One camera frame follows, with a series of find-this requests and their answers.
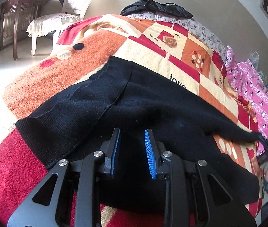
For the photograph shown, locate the pink penguin print quilt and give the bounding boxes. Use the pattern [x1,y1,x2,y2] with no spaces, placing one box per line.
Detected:
[225,44,268,156]

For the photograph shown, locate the dark wooden desk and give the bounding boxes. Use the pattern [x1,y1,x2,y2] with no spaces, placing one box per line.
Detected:
[0,0,64,60]

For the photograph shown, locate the white upholstered chair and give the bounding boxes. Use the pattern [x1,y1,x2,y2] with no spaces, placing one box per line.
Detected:
[26,0,92,56]

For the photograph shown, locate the white floral bed sheet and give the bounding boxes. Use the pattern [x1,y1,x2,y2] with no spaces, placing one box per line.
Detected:
[127,12,227,61]

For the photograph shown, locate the clear plastic bag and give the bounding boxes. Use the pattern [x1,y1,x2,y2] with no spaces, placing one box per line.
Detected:
[249,51,259,70]

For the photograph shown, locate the black knit pants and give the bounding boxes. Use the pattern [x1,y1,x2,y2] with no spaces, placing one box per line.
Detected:
[16,56,259,213]

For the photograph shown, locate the black shiny garment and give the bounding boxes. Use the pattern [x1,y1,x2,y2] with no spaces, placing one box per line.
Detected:
[120,0,193,19]

